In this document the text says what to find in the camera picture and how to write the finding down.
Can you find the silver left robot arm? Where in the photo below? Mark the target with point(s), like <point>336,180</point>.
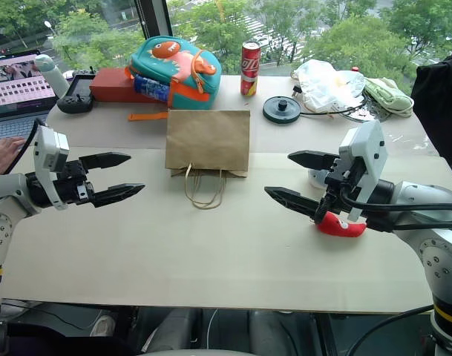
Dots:
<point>3,193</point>

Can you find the brown paper bag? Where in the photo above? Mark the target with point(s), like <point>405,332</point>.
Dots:
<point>207,141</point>

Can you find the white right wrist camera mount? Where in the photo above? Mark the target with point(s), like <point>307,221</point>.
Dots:
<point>366,148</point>

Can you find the white plastic bag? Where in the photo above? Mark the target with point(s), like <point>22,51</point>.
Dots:
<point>326,81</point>

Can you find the light green pouch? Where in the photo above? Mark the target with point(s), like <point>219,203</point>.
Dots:
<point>389,96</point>

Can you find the red soda can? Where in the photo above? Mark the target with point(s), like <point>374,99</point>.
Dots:
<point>250,70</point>

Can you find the black window frame post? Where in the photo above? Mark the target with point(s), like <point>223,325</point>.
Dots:
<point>153,18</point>

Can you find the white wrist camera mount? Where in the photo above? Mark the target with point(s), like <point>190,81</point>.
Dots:
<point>47,146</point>
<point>366,148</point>

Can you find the white round object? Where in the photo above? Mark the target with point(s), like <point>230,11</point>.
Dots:
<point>316,180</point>

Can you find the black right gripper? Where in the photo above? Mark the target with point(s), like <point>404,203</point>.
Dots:
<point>346,181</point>

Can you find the white shoe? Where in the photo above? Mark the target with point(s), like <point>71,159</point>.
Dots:
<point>103,326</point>

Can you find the red cardboard box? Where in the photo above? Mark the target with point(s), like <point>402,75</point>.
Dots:
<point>110,85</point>

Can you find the open laptop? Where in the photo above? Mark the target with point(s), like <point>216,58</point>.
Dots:
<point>18,85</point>

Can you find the person's bare hand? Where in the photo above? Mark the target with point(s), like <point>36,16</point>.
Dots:
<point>3,154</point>

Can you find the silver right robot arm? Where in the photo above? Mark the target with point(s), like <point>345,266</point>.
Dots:
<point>439,244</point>

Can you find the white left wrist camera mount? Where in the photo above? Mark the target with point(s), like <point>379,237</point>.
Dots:
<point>47,146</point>

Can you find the black garment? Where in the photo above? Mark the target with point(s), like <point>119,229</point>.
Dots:
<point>441,107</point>

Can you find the red plush toy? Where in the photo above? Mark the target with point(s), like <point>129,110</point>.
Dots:
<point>333,224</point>

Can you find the black round kettle base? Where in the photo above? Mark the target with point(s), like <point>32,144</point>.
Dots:
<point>281,110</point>

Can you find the teal dinosaur backpack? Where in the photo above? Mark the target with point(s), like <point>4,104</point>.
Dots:
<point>173,63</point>

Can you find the blue snack packet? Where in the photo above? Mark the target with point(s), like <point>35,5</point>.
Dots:
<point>151,89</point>

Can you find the black handheld controller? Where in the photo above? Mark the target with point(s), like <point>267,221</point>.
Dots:
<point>77,92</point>

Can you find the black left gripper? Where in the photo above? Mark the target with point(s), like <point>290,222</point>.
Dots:
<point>75,185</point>

